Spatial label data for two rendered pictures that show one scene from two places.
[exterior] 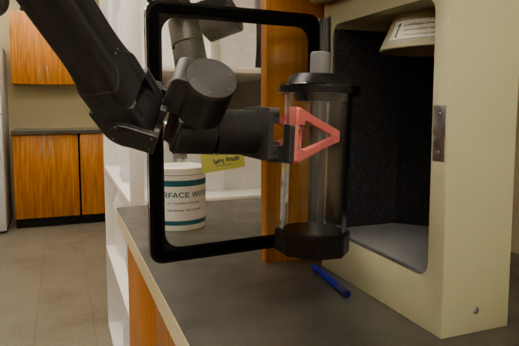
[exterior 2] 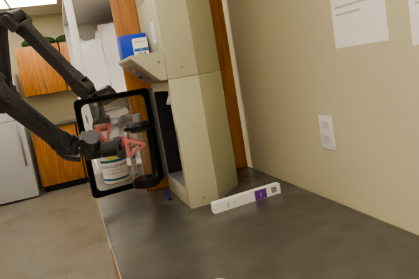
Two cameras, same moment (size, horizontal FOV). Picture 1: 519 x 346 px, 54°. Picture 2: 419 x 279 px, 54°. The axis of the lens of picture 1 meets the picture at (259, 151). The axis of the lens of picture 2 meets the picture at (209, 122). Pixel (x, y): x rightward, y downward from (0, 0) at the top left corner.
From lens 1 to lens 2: 0.91 m
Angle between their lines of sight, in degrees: 3
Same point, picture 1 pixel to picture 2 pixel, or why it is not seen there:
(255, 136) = (114, 149)
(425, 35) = not seen: hidden behind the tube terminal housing
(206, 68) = (90, 133)
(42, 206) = (60, 175)
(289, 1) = (136, 81)
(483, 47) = (187, 106)
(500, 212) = (207, 161)
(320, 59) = (135, 117)
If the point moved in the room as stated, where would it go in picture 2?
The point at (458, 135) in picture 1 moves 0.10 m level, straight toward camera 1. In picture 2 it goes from (183, 138) to (169, 145)
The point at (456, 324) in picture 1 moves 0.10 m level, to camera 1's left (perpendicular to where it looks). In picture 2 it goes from (196, 203) to (169, 207)
